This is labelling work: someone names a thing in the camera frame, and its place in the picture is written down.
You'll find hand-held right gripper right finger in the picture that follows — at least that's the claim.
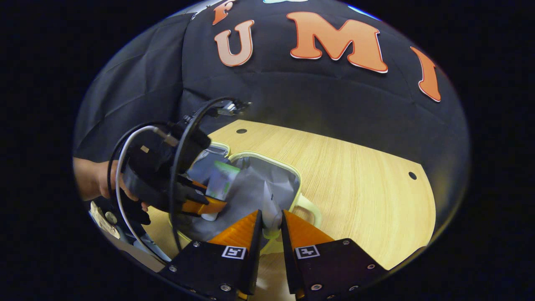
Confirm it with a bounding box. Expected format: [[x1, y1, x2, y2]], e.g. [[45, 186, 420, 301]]
[[281, 210, 389, 301]]

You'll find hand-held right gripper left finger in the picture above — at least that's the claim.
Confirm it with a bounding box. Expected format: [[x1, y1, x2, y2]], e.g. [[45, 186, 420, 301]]
[[158, 210, 263, 301]]

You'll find green and white tube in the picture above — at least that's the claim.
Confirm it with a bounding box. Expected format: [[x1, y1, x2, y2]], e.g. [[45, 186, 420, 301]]
[[201, 161, 241, 222]]

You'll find white skin care tube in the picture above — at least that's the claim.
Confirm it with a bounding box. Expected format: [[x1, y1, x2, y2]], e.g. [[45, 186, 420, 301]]
[[261, 184, 285, 240]]

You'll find light printed cloth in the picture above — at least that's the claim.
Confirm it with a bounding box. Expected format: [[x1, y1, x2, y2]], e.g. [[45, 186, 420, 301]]
[[89, 201, 126, 243]]

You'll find black cable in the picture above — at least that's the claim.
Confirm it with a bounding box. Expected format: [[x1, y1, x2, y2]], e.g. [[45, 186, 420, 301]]
[[168, 97, 251, 251]]

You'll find white cable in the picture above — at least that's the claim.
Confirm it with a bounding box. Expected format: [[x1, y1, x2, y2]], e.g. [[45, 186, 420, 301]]
[[115, 125, 172, 263]]

